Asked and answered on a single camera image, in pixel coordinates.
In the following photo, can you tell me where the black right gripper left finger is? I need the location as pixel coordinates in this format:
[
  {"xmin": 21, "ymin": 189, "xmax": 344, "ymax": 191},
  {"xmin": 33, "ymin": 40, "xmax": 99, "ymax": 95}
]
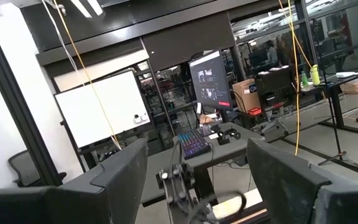
[{"xmin": 0, "ymin": 138, "xmax": 149, "ymax": 224}]

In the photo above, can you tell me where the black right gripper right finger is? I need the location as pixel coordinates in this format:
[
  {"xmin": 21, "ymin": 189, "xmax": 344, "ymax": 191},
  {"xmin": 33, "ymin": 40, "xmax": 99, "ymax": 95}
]
[{"xmin": 246, "ymin": 138, "xmax": 358, "ymax": 224}]

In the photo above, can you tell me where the black tripod stand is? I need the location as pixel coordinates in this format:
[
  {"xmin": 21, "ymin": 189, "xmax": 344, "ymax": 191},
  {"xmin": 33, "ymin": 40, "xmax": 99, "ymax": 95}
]
[{"xmin": 312, "ymin": 18, "xmax": 358, "ymax": 171}]

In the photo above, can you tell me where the grey office chair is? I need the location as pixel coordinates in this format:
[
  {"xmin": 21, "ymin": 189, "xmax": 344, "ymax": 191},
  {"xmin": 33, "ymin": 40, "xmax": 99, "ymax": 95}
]
[{"xmin": 259, "ymin": 102, "xmax": 291, "ymax": 137}]

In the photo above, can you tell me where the grey desk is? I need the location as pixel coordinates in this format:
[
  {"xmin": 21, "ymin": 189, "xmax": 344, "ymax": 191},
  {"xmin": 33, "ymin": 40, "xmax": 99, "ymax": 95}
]
[{"xmin": 140, "ymin": 121, "xmax": 266, "ymax": 208}]

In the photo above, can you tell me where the black screw clamp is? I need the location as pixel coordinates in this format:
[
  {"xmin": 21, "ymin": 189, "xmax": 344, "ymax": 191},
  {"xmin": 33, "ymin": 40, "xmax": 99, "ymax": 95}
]
[
  {"xmin": 227, "ymin": 127, "xmax": 242, "ymax": 140},
  {"xmin": 215, "ymin": 130, "xmax": 231, "ymax": 146}
]

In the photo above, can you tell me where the white whiteboard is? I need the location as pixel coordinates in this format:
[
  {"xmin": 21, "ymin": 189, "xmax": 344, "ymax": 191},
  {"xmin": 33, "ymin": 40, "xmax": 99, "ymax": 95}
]
[{"xmin": 53, "ymin": 68, "xmax": 152, "ymax": 149}]

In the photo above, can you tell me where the black mesh office chair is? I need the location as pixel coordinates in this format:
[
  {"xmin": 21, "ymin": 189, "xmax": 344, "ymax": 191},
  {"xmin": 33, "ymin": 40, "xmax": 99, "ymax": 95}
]
[{"xmin": 7, "ymin": 149, "xmax": 68, "ymax": 188}]

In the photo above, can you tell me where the backlit black keyboard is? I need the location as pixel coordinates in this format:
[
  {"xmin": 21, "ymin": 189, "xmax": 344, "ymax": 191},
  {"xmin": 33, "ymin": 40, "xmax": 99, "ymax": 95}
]
[{"xmin": 177, "ymin": 128, "xmax": 213, "ymax": 161}]

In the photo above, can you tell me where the black standing table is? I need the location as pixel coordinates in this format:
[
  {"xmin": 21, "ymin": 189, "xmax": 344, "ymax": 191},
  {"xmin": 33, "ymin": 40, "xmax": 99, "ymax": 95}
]
[{"xmin": 300, "ymin": 72, "xmax": 358, "ymax": 135}]

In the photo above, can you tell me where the brown cardboard box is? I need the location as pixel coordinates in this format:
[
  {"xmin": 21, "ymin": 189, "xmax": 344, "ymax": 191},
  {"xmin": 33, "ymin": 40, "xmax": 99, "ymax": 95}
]
[{"xmin": 231, "ymin": 78, "xmax": 262, "ymax": 114}]

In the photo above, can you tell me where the person's hand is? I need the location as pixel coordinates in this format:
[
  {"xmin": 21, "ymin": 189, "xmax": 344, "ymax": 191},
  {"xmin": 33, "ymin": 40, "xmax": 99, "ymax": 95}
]
[{"xmin": 199, "ymin": 113, "xmax": 214, "ymax": 125}]

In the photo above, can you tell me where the green bottle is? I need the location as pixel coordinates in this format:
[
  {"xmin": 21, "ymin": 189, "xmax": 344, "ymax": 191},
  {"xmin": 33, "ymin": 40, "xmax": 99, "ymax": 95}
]
[{"xmin": 300, "ymin": 70, "xmax": 310, "ymax": 88}]

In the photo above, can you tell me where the yellow-green bottle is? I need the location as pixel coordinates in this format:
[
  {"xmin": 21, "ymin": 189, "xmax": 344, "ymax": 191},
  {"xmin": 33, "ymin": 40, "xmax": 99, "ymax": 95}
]
[{"xmin": 309, "ymin": 63, "xmax": 321, "ymax": 86}]

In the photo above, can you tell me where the woven basket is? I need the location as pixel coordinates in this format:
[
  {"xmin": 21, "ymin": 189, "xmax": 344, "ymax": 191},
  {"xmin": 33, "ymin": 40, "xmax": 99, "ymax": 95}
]
[{"xmin": 339, "ymin": 74, "xmax": 358, "ymax": 95}]

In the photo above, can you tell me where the white flat device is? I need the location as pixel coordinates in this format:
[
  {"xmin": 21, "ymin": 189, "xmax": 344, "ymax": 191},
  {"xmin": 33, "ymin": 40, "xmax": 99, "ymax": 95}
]
[{"xmin": 335, "ymin": 71, "xmax": 358, "ymax": 78}]

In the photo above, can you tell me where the black computer monitor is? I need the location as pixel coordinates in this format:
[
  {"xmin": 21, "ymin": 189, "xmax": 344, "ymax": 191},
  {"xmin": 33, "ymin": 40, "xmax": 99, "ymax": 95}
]
[{"xmin": 188, "ymin": 49, "xmax": 233, "ymax": 111}]

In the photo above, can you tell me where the person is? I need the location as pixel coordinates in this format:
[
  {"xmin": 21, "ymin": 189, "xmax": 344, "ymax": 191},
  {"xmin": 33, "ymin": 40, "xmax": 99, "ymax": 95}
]
[{"xmin": 264, "ymin": 39, "xmax": 280, "ymax": 65}]

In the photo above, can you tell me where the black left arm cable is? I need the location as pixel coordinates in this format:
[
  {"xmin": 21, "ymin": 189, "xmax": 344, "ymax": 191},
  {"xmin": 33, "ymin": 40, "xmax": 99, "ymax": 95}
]
[{"xmin": 194, "ymin": 190, "xmax": 248, "ymax": 224}]

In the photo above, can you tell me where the yellow hanging cable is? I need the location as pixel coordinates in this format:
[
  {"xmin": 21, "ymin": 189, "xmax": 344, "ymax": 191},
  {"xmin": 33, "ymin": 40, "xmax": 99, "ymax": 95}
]
[
  {"xmin": 277, "ymin": 0, "xmax": 313, "ymax": 156},
  {"xmin": 52, "ymin": 0, "xmax": 123, "ymax": 151}
]

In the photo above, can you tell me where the black aluminium rig frame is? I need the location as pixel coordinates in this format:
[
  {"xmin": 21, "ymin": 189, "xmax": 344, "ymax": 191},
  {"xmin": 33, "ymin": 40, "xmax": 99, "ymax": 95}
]
[{"xmin": 0, "ymin": 2, "xmax": 62, "ymax": 187}]

